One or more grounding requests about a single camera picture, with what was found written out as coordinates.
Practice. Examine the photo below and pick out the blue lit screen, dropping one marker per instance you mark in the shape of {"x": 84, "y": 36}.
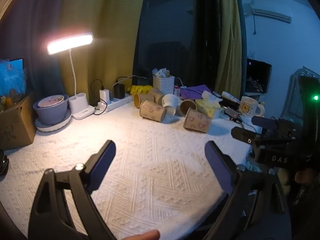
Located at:
{"x": 12, "y": 80}

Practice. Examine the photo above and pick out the small red white box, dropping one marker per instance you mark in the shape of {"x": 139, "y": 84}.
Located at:
{"x": 177, "y": 91}

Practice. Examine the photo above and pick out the yellow rubber gloves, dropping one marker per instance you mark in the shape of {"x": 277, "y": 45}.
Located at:
{"x": 140, "y": 89}

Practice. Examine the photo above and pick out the yellow tissue pack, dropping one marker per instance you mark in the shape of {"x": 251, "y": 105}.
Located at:
{"x": 207, "y": 106}

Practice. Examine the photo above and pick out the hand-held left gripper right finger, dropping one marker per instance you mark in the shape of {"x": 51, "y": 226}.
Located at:
{"x": 220, "y": 166}

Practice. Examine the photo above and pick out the white desk lamp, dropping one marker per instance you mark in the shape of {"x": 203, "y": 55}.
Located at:
{"x": 80, "y": 105}

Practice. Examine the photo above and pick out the white power strip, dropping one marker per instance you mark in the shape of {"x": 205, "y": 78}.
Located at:
{"x": 116, "y": 103}

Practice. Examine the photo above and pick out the black round object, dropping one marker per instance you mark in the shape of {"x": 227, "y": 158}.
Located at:
{"x": 3, "y": 162}

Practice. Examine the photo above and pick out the dark monitor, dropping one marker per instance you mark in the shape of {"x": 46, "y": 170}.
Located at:
{"x": 258, "y": 76}

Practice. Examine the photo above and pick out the white round plate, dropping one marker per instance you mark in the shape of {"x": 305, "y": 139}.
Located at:
{"x": 60, "y": 125}

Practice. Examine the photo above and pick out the grey metal frame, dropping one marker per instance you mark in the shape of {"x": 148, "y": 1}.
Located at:
{"x": 293, "y": 92}

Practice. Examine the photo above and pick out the white tube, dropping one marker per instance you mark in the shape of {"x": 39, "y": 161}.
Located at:
{"x": 230, "y": 95}

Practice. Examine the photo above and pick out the black power adapter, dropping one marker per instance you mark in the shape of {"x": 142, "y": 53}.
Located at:
{"x": 119, "y": 91}

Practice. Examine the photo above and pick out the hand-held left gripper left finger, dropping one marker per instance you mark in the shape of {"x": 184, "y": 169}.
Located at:
{"x": 102, "y": 166}

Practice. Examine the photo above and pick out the purple cloth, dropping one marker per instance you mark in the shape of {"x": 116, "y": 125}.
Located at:
{"x": 193, "y": 92}

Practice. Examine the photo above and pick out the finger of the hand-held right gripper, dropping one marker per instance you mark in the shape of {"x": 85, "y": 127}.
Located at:
{"x": 243, "y": 134}
{"x": 262, "y": 123}

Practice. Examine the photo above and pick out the black device red light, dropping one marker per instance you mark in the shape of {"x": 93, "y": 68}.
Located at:
{"x": 231, "y": 110}

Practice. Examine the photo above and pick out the white charger block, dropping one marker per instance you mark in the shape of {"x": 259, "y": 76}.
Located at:
{"x": 104, "y": 95}

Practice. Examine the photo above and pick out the person's right hand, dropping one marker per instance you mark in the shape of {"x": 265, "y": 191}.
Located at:
{"x": 303, "y": 176}

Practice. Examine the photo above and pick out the dark blue curtain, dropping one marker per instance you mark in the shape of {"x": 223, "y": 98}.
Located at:
{"x": 40, "y": 42}

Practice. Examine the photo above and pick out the cardboard box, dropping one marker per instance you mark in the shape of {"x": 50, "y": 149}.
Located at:
{"x": 15, "y": 127}

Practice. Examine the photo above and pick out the white paper cup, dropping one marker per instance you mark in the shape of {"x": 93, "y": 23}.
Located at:
{"x": 170, "y": 102}

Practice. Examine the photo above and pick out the white woven basket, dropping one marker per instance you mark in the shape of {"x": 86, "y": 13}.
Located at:
{"x": 163, "y": 86}

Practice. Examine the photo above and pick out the purple bowl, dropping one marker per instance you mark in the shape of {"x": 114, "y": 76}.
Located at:
{"x": 51, "y": 110}

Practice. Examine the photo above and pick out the person's left hand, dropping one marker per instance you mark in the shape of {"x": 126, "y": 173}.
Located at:
{"x": 142, "y": 235}

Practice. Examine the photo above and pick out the yellow curtain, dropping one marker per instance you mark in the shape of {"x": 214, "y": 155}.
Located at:
{"x": 100, "y": 35}
{"x": 231, "y": 42}

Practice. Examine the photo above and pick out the white textured tablecloth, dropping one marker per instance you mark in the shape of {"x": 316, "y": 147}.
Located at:
{"x": 150, "y": 167}

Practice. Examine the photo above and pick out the dark window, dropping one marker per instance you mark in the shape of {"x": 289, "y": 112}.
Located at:
{"x": 175, "y": 30}

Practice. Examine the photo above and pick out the white mug yellow print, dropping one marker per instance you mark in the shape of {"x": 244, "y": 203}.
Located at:
{"x": 250, "y": 106}

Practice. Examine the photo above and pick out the white air conditioner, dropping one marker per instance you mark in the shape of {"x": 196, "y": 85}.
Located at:
{"x": 268, "y": 12}

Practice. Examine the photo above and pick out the brown patterned paper cup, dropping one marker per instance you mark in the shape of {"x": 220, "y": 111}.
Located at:
{"x": 198, "y": 121}
{"x": 152, "y": 111}

